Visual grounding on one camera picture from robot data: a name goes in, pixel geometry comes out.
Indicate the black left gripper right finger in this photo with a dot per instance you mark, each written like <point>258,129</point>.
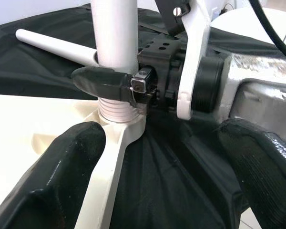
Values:
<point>259,171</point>

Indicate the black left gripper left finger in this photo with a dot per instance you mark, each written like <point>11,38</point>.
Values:
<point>50,179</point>

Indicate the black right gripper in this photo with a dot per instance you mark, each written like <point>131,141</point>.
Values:
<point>162,69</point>

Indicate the white plastic table leg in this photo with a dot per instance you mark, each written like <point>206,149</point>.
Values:
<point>114,35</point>
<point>57,47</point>

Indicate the white plastic table top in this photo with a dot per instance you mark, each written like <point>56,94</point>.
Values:
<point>14,114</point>

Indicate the black table cloth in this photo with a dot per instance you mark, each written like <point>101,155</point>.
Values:
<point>38,66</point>

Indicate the white plastic object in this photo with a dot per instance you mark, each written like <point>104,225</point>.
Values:
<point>240,23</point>

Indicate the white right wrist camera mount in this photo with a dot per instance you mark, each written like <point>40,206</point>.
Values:
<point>195,47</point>

